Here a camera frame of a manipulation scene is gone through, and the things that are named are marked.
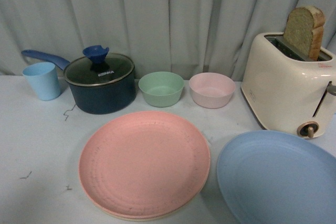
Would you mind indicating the pink plastic plate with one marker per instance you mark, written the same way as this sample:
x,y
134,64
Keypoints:
x,y
146,143

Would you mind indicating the blue plastic plate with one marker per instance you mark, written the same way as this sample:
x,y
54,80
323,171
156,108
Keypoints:
x,y
274,177

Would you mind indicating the green plastic bowl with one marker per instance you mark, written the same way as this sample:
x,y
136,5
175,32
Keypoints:
x,y
161,89

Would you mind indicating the pink plastic bowl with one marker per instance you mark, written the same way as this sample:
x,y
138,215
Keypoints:
x,y
211,90

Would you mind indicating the dark blue saucepan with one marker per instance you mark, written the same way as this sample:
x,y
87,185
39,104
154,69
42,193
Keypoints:
x,y
104,99

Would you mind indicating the grey curtain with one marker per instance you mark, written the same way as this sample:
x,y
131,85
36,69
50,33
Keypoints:
x,y
182,36

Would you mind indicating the glass pot lid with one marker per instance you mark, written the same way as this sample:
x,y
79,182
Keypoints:
x,y
97,67

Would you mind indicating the cream toaster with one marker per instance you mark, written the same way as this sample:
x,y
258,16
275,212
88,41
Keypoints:
x,y
287,91

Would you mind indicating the light blue cup left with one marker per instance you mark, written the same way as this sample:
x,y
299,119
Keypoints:
x,y
43,79

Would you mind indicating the bread slice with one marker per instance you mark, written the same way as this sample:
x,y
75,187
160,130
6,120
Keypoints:
x,y
304,30

